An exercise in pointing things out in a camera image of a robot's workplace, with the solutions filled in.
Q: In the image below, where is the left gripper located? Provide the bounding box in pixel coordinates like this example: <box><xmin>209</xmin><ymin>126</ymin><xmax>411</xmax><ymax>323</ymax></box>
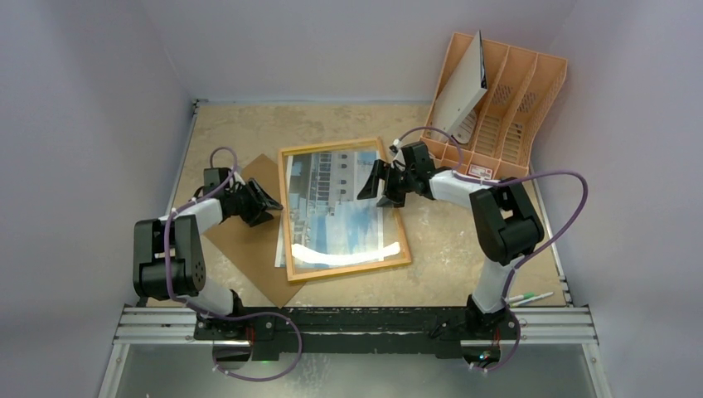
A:
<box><xmin>226</xmin><ymin>179</ymin><xmax>281</xmax><ymax>226</ymax></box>

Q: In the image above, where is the clear acrylic sheet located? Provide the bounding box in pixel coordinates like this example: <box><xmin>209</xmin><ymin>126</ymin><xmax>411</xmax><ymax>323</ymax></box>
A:
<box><xmin>285</xmin><ymin>145</ymin><xmax>402</xmax><ymax>270</ymax></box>

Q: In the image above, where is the yellow wooden picture frame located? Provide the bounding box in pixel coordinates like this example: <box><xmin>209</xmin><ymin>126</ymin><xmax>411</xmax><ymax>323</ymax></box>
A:
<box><xmin>275</xmin><ymin>138</ymin><xmax>412</xmax><ymax>283</ymax></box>

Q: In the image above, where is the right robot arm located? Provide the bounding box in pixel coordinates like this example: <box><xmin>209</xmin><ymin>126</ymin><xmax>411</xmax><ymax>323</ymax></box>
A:
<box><xmin>356</xmin><ymin>142</ymin><xmax>545</xmax><ymax>337</ymax></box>

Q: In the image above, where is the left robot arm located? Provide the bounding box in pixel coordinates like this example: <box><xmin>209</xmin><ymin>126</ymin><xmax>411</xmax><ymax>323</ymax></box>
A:
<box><xmin>133</xmin><ymin>167</ymin><xmax>283</xmax><ymax>339</ymax></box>

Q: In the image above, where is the brown backing board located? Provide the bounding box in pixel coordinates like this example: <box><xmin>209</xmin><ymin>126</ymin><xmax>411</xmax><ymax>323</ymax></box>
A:
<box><xmin>205</xmin><ymin>154</ymin><xmax>306</xmax><ymax>308</ymax></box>

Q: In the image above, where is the red white small box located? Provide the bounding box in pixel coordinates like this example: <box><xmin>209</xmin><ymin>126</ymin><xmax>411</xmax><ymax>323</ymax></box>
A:
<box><xmin>467</xmin><ymin>163</ymin><xmax>494</xmax><ymax>180</ymax></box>

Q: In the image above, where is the green capped marker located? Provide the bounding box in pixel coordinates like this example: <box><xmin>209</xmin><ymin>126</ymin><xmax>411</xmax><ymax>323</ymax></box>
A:
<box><xmin>508</xmin><ymin>293</ymin><xmax>535</xmax><ymax>304</ymax></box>

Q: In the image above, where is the peach desk organizer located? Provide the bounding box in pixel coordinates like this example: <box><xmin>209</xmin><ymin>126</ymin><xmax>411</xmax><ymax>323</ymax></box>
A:
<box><xmin>420</xmin><ymin>38</ymin><xmax>568</xmax><ymax>178</ymax></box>

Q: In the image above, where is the white pen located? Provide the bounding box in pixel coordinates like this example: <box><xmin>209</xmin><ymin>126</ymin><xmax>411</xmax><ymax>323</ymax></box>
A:
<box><xmin>510</xmin><ymin>292</ymin><xmax>555</xmax><ymax>308</ymax></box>

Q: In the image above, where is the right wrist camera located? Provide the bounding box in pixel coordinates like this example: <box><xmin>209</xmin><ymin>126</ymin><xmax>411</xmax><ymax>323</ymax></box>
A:
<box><xmin>389</xmin><ymin>138</ymin><xmax>406</xmax><ymax>170</ymax></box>

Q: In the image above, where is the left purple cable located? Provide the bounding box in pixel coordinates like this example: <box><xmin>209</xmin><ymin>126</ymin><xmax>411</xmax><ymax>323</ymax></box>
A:
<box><xmin>162</xmin><ymin>146</ymin><xmax>303</xmax><ymax>381</ymax></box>

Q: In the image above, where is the purple cable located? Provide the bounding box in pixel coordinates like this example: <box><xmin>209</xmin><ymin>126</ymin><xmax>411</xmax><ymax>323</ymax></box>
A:
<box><xmin>395</xmin><ymin>126</ymin><xmax>589</xmax><ymax>375</ymax></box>
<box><xmin>162</xmin><ymin>146</ymin><xmax>303</xmax><ymax>381</ymax></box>

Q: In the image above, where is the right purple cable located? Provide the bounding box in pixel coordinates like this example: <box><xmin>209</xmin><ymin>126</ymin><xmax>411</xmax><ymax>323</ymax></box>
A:
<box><xmin>395</xmin><ymin>126</ymin><xmax>589</xmax><ymax>375</ymax></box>

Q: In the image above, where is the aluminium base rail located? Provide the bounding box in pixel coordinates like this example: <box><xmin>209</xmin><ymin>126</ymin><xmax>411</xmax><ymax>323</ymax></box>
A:
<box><xmin>114</xmin><ymin>307</ymin><xmax>598</xmax><ymax>362</ymax></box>

